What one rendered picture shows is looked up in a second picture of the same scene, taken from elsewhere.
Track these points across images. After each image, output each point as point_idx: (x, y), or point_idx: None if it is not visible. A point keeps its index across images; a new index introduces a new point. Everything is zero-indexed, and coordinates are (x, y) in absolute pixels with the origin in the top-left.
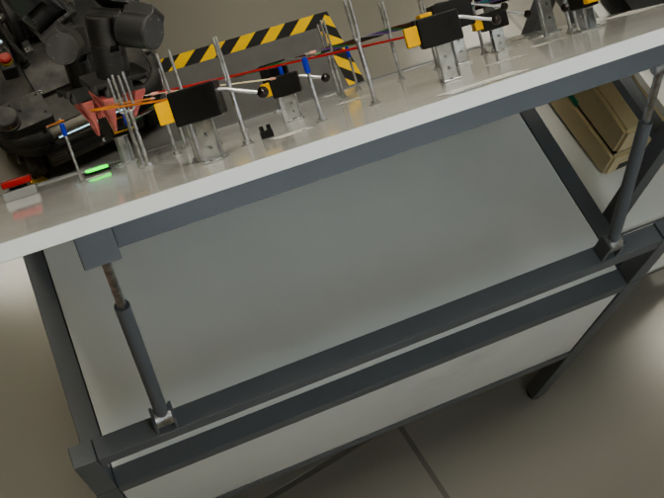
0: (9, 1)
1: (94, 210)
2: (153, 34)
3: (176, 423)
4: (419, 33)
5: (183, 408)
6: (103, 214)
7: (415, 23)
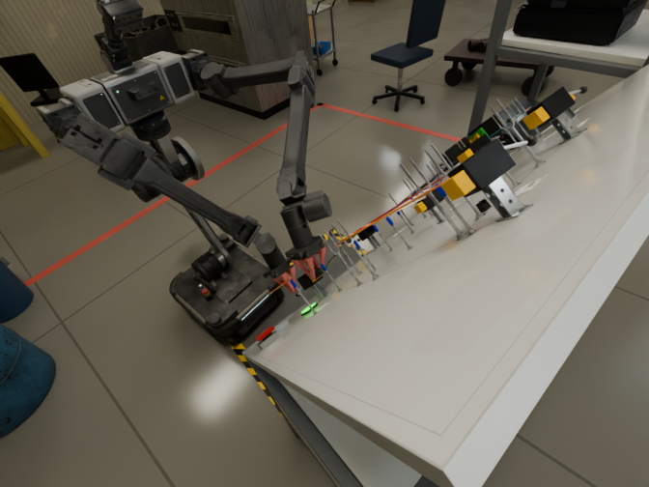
0: (226, 228)
1: (572, 254)
2: (327, 207)
3: None
4: (547, 109)
5: None
6: (616, 246)
7: (538, 106)
